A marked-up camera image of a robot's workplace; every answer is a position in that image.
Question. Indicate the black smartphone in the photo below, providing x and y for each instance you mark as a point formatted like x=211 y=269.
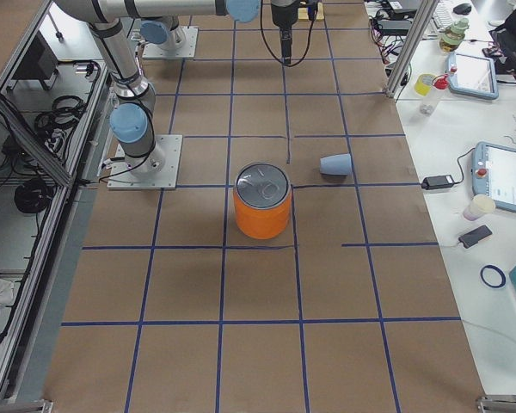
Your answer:
x=473 y=237

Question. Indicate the orange can with grey lid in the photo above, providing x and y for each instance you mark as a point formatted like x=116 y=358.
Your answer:
x=262 y=197

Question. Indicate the near blue teach pendant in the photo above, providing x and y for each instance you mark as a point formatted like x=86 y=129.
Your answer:
x=493 y=173

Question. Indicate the black computer mouse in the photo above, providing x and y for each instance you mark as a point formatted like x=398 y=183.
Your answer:
x=462 y=9

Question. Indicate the blue teach pendant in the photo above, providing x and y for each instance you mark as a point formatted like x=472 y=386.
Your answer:
x=472 y=76
x=493 y=173

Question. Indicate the aluminium frame post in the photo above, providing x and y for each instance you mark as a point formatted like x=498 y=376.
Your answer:
x=422 y=17

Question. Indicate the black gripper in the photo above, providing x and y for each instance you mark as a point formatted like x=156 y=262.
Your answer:
x=281 y=15

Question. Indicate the black power adapter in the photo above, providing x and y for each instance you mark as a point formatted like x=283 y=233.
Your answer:
x=437 y=182

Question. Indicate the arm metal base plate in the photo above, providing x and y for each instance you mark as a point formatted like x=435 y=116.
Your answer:
x=153 y=52
x=160 y=170

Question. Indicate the far blue teach pendant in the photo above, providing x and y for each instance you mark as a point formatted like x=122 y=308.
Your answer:
x=472 y=76

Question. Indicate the white paper cup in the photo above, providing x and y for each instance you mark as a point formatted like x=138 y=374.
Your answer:
x=479 y=206

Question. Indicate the light blue plastic cup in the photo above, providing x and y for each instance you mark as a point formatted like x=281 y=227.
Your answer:
x=336 y=165

